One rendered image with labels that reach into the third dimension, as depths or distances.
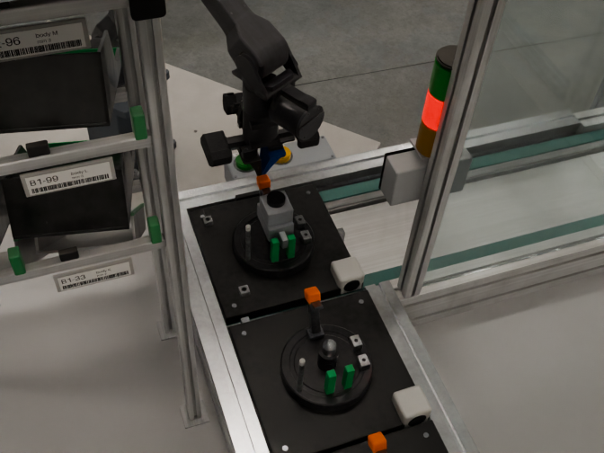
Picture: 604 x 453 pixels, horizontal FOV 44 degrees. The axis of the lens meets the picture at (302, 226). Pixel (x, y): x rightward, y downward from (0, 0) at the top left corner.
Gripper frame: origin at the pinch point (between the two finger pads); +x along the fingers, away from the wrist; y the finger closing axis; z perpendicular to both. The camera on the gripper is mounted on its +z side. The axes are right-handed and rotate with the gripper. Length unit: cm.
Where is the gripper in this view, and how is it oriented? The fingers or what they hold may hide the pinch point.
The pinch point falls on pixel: (260, 162)
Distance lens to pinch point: 126.6
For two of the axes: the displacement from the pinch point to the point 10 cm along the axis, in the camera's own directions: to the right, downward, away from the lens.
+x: -0.6, 6.4, 7.6
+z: -3.3, -7.3, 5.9
